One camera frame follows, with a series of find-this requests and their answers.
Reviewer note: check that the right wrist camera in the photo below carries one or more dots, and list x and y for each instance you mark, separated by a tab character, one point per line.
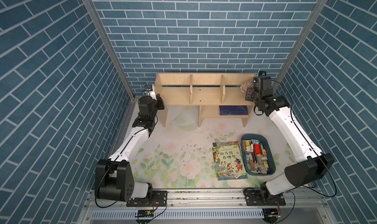
262	73

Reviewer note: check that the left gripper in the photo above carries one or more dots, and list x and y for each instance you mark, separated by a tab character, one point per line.
159	102

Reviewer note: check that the circuit board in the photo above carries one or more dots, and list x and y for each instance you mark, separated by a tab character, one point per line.
271	213
149	214

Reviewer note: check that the children's picture book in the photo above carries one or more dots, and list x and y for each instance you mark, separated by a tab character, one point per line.
228	162

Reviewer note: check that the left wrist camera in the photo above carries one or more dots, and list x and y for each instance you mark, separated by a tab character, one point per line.
150	90

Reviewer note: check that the left circuit board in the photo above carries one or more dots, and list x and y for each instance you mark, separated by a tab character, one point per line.
149	214

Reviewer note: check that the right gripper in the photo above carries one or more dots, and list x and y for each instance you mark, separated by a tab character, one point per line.
247	94

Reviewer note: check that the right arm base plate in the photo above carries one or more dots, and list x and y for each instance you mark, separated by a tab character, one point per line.
261	197

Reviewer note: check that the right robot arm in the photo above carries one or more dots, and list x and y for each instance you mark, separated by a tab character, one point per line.
311	163

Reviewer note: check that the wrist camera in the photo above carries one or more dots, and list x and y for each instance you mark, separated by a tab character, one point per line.
150	90
262	73

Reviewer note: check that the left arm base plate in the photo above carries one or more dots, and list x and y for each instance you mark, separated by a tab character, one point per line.
158	198

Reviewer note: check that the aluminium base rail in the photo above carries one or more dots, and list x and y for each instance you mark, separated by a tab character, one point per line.
234	198

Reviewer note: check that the right circuit board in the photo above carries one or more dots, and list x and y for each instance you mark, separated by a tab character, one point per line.
271	213

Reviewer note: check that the teal tray of items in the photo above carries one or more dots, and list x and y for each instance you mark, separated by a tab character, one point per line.
257	155

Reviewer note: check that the light wooden bookshelf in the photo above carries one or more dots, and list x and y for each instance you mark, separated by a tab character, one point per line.
208	91

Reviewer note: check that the floral table mat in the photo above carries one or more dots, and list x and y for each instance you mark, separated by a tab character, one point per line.
179	154

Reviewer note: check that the dark blue book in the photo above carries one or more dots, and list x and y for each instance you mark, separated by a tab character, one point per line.
233	110

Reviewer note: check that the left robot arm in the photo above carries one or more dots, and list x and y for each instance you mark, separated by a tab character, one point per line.
114	179

